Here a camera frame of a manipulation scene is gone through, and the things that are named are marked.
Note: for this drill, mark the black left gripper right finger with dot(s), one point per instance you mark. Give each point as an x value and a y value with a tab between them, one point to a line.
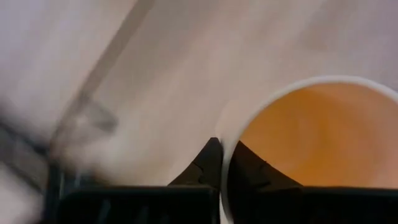
252	180

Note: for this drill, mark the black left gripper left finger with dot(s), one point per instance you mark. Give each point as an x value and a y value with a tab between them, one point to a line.
202	177

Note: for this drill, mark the white mug with orange inside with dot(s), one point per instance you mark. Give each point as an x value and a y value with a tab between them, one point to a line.
326	130

